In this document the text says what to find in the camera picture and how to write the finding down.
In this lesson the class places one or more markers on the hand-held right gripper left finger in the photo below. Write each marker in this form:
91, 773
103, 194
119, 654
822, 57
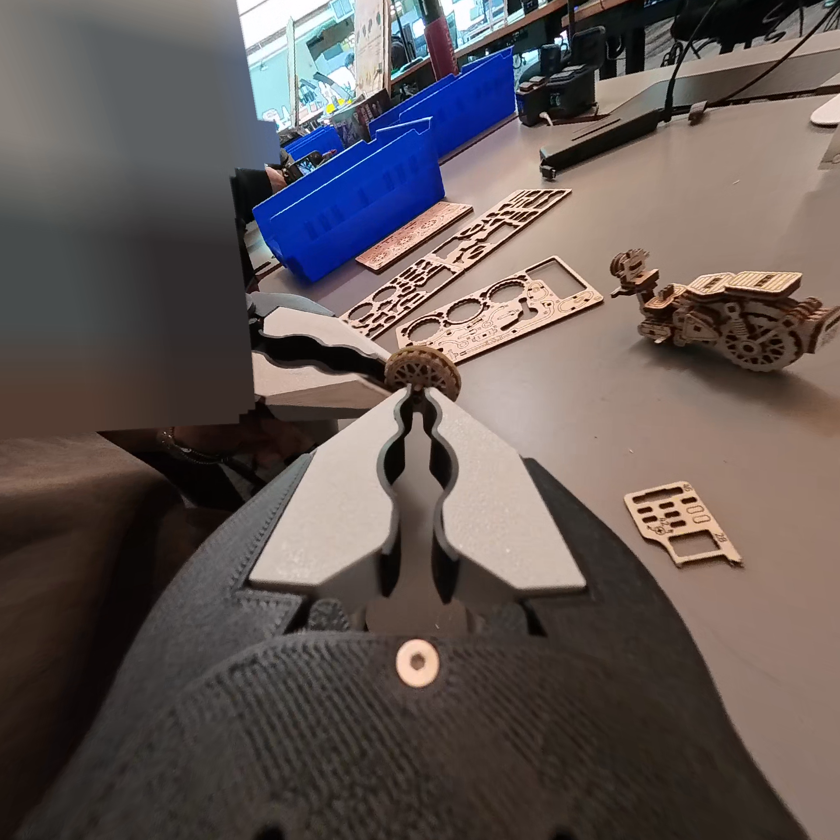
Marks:
328, 526

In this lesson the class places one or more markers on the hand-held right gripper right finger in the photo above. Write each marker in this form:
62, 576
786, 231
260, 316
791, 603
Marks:
504, 526

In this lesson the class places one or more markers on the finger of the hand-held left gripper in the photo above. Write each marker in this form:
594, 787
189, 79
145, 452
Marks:
313, 325
307, 388

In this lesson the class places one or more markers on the wooden gear wheel with axle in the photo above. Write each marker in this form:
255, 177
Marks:
421, 372

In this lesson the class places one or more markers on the grey desk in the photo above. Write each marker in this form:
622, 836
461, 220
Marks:
557, 428

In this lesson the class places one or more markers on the person's left hand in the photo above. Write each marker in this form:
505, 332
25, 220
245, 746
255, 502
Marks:
250, 446

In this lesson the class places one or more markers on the wooden fretwork sheet with circles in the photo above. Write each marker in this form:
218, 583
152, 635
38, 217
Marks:
349, 322

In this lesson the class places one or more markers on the blue storage bin with dividers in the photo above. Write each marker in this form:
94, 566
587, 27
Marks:
352, 212

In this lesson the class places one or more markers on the stack of dark wooden sheets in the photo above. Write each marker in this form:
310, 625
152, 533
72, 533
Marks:
412, 234

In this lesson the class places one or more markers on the small wooden cutout sheet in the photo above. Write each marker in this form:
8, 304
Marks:
644, 527

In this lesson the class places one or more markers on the wooden sheet with round holes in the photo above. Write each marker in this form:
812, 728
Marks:
486, 342

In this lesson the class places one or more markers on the small blue storage bin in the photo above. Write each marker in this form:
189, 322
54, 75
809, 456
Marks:
313, 143

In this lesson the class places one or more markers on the person's brown shirt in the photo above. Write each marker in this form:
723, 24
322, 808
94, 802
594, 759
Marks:
66, 526

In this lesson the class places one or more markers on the long wooden fretwork sheet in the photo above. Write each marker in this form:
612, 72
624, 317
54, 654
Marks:
554, 197

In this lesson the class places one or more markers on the large blue storage bin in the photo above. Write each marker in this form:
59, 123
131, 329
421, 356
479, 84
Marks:
470, 100

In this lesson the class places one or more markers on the wooden motorcycle model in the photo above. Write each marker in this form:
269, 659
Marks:
723, 310

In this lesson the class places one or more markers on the black electronic device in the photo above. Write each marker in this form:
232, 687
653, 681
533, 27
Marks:
562, 92

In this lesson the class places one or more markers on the black flat bar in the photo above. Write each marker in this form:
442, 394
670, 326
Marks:
603, 140

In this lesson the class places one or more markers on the white round device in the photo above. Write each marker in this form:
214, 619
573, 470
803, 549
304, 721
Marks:
829, 107

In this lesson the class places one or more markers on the grey monitor base plate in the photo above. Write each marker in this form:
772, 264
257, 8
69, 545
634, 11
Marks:
733, 79

